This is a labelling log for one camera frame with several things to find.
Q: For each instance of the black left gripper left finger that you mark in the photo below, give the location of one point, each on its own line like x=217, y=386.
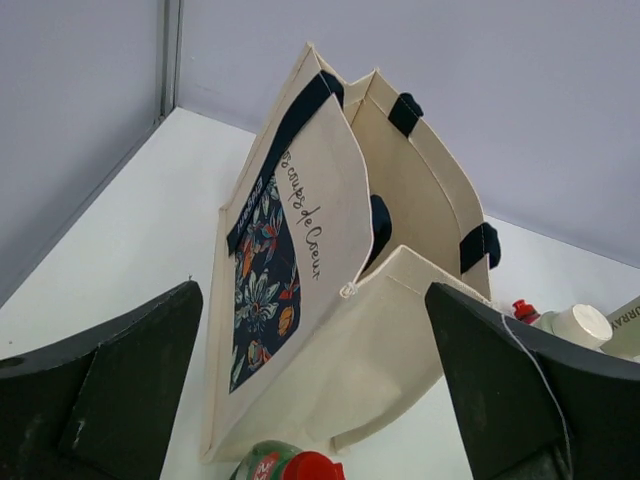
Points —
x=101, y=404

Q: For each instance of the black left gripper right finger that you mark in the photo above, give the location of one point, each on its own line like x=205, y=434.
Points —
x=530, y=405

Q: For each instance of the red Fairy dish soap bottle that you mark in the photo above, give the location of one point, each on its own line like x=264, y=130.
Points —
x=525, y=312

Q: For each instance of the sage green murray bottle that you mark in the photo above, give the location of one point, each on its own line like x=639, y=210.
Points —
x=580, y=324
x=625, y=324

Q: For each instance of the cream canvas tote bag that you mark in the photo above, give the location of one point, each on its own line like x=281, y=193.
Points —
x=347, y=209

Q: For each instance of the aluminium frame post left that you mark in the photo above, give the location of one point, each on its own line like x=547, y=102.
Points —
x=83, y=85

